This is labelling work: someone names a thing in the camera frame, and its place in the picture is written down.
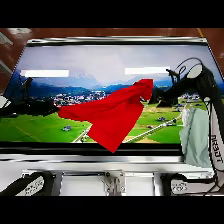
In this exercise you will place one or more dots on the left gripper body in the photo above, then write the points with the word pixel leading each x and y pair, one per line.
pixel 45 107

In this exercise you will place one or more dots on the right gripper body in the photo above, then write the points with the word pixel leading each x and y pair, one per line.
pixel 168 92

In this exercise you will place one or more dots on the red T-shirt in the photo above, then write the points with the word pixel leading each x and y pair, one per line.
pixel 111 115

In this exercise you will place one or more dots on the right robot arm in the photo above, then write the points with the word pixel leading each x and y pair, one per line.
pixel 208 90

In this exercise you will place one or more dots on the pale green garment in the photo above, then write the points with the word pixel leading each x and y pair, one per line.
pixel 196 140

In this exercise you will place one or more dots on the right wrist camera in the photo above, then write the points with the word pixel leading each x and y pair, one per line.
pixel 172 75

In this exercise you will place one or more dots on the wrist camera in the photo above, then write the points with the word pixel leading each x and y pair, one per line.
pixel 26 85
pixel 172 75

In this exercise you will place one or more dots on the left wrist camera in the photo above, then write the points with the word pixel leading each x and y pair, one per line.
pixel 26 85

